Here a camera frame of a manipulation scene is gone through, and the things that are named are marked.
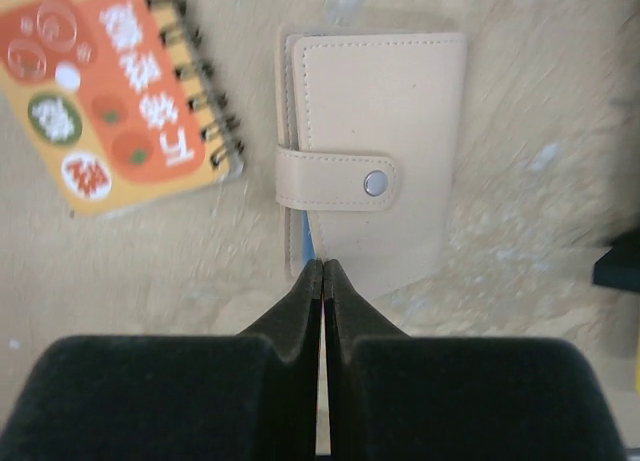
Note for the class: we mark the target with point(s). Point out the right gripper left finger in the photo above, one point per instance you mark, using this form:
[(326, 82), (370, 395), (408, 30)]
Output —
[(250, 396)]

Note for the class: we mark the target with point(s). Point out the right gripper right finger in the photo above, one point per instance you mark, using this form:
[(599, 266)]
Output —
[(397, 397)]

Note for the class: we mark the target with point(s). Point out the orange spiral notebook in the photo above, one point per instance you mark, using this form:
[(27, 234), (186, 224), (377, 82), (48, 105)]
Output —
[(117, 99)]

